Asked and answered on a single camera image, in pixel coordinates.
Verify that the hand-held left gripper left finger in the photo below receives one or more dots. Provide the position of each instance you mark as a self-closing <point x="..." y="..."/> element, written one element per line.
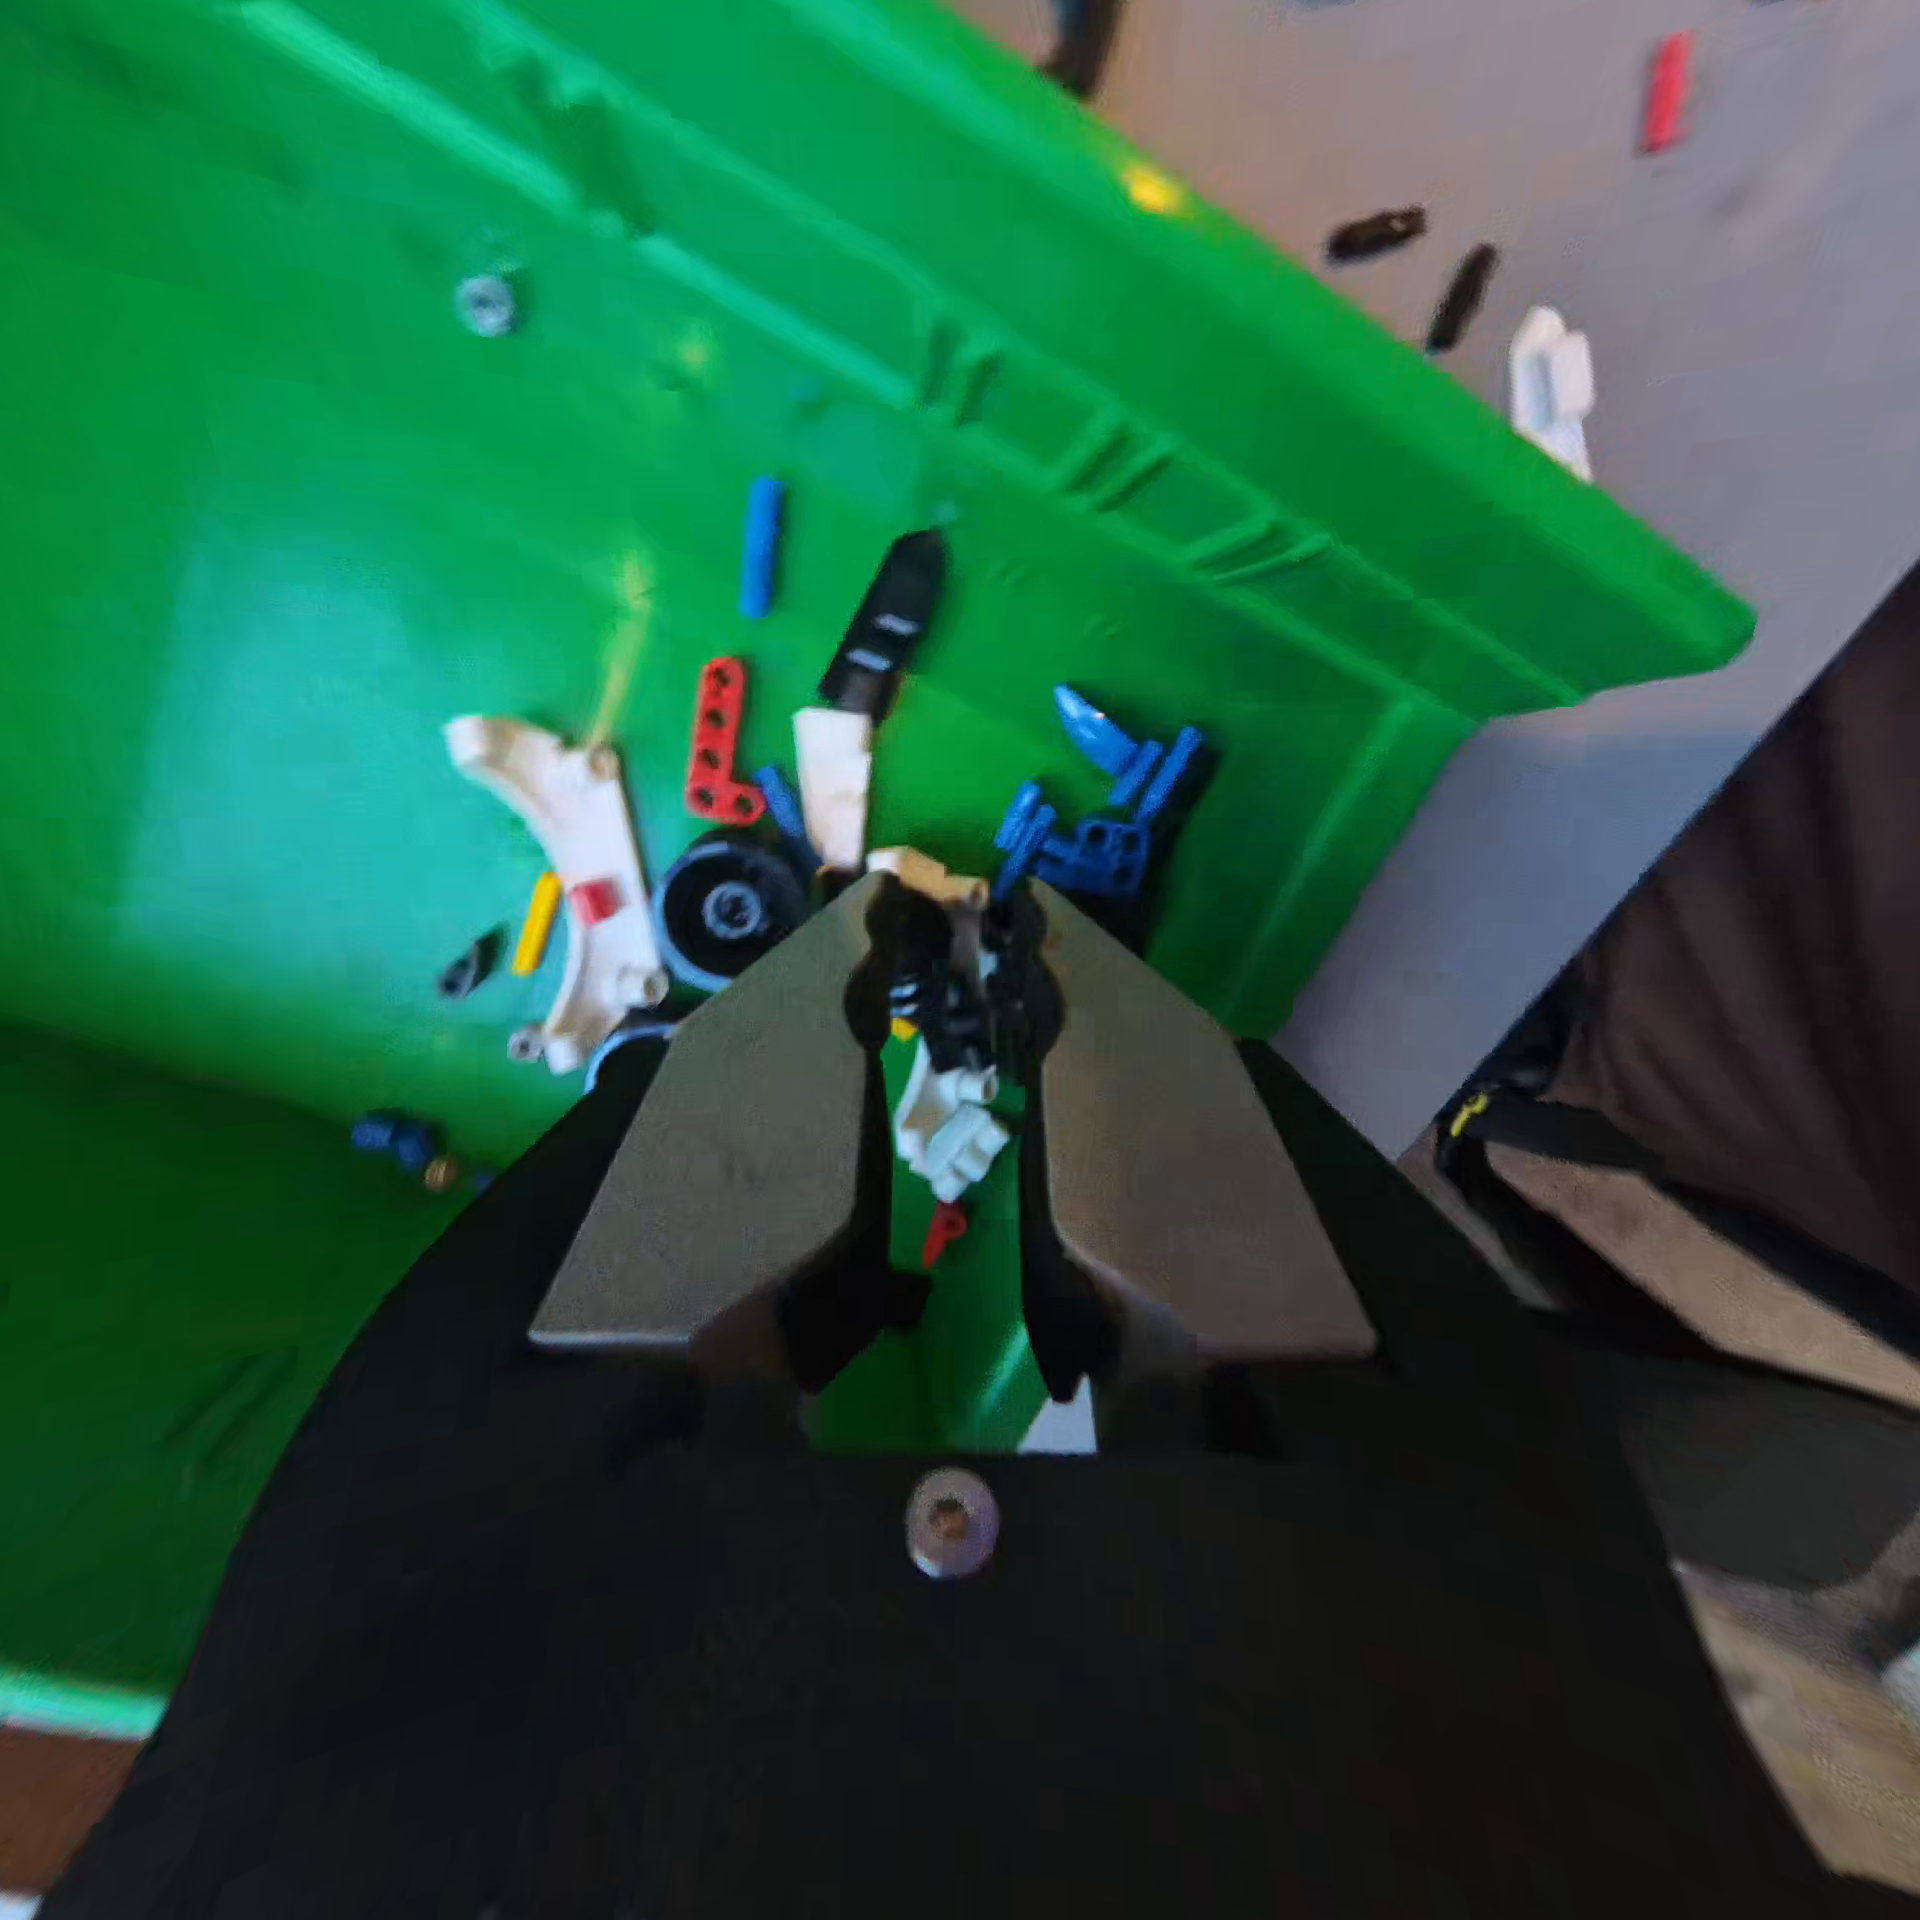
<point x="718" y="1169"/>

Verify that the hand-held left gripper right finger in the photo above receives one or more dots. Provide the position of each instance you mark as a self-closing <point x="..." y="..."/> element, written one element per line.
<point x="1186" y="1187"/>

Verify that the green storage bin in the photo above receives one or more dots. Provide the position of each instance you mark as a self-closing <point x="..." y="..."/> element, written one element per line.
<point x="300" y="451"/>

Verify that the small white curved panel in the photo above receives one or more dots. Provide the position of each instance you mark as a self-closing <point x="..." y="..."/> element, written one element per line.
<point x="1548" y="382"/>

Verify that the short black connector pin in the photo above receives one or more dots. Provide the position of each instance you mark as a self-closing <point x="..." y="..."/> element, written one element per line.
<point x="1463" y="299"/>
<point x="1377" y="231"/>

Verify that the small red connector pin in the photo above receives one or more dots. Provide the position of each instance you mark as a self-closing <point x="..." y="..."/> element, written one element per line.
<point x="1666" y="90"/>

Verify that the yellow brick axle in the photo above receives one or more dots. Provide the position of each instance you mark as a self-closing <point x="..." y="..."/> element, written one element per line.
<point x="538" y="920"/>

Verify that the pile of loose brick pieces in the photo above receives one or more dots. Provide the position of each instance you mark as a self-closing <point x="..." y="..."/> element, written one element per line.
<point x="1110" y="856"/>

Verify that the red angled brick beam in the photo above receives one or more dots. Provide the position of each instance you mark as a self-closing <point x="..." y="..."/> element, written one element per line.
<point x="715" y="734"/>

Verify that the person's torso in brown shirt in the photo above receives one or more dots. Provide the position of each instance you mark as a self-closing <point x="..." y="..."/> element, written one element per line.
<point x="1771" y="900"/>

